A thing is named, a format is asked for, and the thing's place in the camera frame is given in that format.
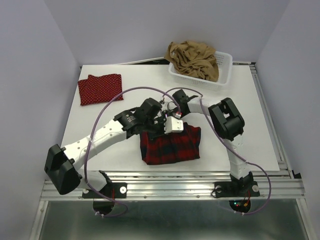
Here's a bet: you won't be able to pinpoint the red black plaid skirt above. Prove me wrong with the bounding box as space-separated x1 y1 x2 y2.
139 122 202 166

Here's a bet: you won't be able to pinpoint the red polka dot skirt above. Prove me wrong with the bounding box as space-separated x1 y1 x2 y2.
78 73 123 106

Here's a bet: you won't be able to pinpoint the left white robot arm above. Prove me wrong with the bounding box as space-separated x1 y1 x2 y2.
44 98 179 197

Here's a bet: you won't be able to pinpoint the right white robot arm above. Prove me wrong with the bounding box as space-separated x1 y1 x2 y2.
172 89 254 198

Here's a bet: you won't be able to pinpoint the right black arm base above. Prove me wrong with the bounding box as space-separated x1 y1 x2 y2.
211 181 260 214

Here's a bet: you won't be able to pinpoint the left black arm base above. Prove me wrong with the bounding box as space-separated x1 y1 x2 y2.
81 182 129 218

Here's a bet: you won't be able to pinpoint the white board strip behind table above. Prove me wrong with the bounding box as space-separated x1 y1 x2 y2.
116 57 164 65

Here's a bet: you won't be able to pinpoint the tan brown skirt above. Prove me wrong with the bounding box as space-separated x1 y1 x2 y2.
164 40 219 82

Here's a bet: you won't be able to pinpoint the white plastic basket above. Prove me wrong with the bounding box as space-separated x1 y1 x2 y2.
168 51 233 91

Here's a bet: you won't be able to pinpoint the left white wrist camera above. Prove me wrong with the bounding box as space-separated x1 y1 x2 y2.
164 116 184 134

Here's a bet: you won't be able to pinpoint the aluminium frame rails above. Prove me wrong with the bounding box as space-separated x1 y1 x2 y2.
30 62 316 240

